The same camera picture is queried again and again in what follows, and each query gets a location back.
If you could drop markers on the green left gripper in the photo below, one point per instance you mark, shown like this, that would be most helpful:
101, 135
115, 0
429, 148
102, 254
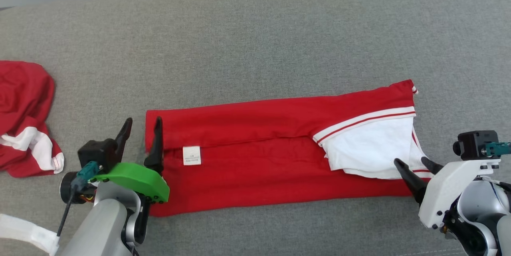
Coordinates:
135, 178

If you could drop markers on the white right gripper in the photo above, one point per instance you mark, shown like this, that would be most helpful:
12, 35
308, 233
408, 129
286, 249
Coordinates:
447, 188

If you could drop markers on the red basketball jersey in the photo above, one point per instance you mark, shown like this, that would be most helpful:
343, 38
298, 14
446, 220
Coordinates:
259, 176

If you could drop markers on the red basketball shorts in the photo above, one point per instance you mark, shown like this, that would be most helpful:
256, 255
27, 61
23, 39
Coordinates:
24, 96

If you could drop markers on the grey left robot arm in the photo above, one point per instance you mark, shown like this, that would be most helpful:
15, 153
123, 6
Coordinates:
100, 228

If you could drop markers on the white tape label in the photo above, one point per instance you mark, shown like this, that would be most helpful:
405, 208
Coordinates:
24, 230

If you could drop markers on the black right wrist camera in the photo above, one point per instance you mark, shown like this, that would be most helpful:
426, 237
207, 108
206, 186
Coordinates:
473, 144

